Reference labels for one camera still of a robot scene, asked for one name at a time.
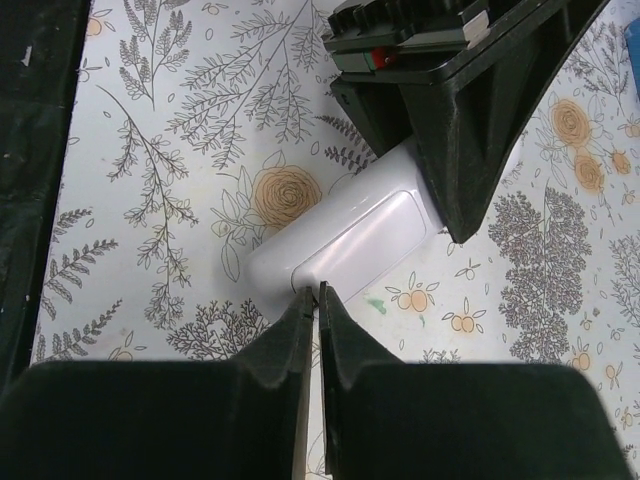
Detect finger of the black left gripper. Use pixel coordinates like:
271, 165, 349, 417
399, 1, 604, 243
330, 78, 413, 158

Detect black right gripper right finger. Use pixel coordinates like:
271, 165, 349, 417
318, 284, 632, 479

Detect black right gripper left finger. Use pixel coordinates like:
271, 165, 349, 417
1, 290, 313, 479

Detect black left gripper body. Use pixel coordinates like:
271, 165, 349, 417
323, 1, 605, 90

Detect white remote control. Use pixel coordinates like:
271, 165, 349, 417
244, 138, 444, 321

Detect white battery cover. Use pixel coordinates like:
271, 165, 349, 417
292, 191, 427, 300

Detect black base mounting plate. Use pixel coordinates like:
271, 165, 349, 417
1, 0, 91, 387

